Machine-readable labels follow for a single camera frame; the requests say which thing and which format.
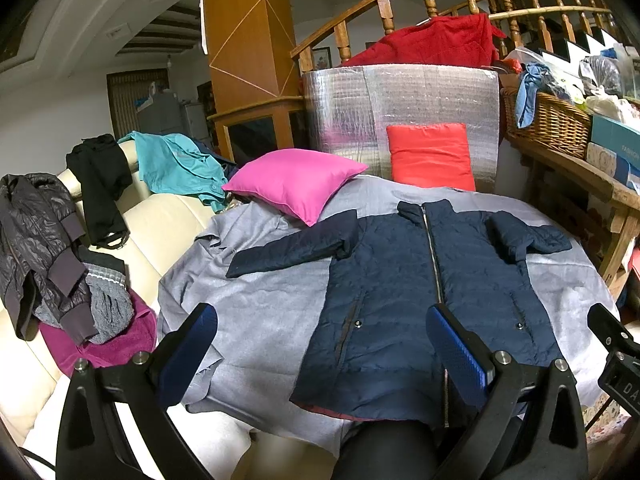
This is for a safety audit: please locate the navy blue puffer jacket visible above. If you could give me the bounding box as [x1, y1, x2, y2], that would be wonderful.
[228, 200, 570, 423]

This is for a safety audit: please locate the cream leather sofa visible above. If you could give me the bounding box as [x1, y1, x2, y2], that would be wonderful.
[1, 178, 335, 479]

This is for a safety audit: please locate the magenta garment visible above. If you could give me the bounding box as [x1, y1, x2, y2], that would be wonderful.
[39, 288, 156, 377]

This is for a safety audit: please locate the grey knit sweater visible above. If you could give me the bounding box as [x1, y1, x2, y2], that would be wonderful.
[35, 254, 134, 344]

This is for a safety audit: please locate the wooden side table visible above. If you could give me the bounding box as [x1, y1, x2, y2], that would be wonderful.
[508, 136, 639, 298]

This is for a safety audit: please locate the dark grey puffer jacket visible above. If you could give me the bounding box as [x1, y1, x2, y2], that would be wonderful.
[1, 172, 98, 344]

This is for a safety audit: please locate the grey bed sheet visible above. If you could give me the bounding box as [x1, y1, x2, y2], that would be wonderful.
[158, 176, 615, 453]

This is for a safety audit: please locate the blue cardboard box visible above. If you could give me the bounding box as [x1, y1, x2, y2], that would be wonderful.
[591, 115, 640, 168]

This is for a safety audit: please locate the wicker basket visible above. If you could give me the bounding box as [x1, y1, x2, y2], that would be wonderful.
[500, 88, 591, 159]

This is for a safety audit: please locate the black garment on sofa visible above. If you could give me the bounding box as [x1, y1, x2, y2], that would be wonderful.
[66, 133, 132, 249]

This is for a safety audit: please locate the red pillow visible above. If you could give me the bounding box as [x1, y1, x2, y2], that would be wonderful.
[386, 122, 476, 192]

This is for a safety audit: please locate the teal shirt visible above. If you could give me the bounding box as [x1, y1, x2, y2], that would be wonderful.
[118, 131, 228, 212]

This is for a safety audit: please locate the light blue cloth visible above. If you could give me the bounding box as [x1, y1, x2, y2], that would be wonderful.
[514, 63, 551, 129]

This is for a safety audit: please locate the pink pillow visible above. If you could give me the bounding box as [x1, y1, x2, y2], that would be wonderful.
[222, 148, 368, 226]

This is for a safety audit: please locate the silver foil insulation mat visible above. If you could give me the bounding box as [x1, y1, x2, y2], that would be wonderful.
[303, 64, 500, 193]

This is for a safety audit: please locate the red blanket on railing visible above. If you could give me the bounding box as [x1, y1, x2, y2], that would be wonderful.
[342, 13, 506, 68]

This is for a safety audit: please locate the orange wooden pillar cabinet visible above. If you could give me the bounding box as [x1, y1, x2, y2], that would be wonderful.
[202, 0, 304, 159]

